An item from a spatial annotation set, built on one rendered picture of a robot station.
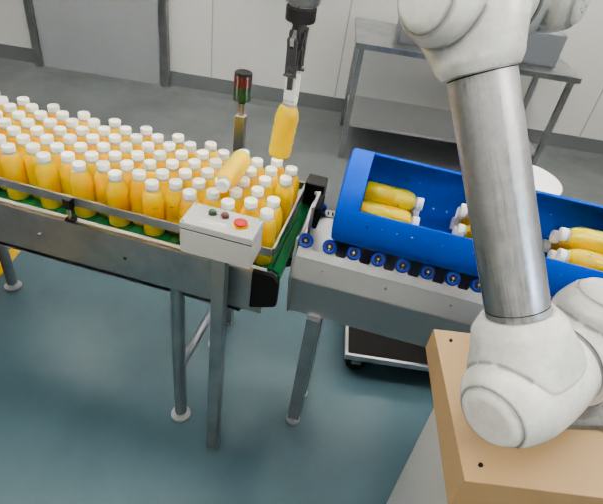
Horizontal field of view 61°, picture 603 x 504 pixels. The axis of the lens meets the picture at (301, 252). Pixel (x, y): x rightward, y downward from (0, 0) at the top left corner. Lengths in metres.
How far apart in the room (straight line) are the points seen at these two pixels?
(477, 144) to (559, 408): 0.41
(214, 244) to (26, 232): 0.74
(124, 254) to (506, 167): 1.22
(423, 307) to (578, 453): 0.66
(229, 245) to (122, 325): 1.36
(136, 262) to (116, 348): 0.89
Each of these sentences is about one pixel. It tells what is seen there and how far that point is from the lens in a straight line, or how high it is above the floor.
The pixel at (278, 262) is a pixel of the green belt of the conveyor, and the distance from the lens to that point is 1.55.
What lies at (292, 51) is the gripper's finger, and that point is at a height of 1.50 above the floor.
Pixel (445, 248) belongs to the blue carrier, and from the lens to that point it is 1.45.
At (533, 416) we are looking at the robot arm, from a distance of 0.84.
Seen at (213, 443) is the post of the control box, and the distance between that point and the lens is 2.13.
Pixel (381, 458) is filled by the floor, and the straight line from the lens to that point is 2.26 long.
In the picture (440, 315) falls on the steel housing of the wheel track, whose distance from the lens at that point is 1.61.
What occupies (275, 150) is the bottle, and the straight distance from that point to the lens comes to 1.47.
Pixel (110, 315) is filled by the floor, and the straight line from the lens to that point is 2.66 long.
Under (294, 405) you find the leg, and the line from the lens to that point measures 2.15.
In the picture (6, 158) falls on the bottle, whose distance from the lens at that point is 1.80.
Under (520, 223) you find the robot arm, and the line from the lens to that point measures 0.81.
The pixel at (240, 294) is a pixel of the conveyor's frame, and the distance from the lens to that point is 1.59.
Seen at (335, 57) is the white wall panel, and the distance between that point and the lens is 4.79.
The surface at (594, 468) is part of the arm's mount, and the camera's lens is 1.11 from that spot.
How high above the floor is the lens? 1.89
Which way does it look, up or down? 38 degrees down
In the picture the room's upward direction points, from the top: 9 degrees clockwise
